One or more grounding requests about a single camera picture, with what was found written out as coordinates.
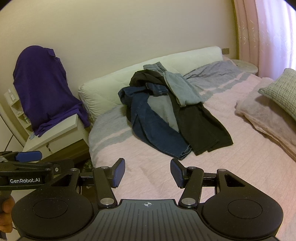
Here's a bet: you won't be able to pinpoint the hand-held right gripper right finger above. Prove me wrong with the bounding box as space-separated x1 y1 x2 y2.
170 158 247 207

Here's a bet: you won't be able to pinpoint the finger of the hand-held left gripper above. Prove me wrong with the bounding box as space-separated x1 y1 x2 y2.
0 151 43 164
51 159 74 179

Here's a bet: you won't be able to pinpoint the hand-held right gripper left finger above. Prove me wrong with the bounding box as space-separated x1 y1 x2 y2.
50 158 126 208

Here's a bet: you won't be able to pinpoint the black pants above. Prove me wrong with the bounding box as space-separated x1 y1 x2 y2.
169 94 233 156

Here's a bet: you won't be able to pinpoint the grey sweatpants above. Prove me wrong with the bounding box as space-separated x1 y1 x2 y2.
143 61 205 107

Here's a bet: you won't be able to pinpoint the person's left hand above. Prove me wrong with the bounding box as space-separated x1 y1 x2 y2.
0 196 15 232

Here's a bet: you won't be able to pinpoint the bed with pink-grey cover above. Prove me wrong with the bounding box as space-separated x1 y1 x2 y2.
89 59 296 202

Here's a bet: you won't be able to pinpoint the white nightstand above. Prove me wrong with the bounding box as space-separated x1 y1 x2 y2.
22 114 92 163

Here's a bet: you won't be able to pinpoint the blue jeans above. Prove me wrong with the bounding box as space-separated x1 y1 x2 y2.
118 83 192 161

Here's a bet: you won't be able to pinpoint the white shelf organizer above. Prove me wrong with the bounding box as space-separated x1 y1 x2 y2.
3 88 31 137

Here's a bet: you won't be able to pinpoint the light grey garment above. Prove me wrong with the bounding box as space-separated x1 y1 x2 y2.
148 95 179 132

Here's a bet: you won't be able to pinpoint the purple shirt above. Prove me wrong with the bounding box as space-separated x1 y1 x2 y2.
13 46 91 137

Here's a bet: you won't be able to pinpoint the folded pink blanket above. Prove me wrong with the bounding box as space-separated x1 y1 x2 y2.
235 77 296 158

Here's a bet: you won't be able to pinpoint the round white side table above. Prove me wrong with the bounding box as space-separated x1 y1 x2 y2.
229 59 258 75

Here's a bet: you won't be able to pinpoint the grey-green checked pillow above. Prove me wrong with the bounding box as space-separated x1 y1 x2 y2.
258 68 296 121

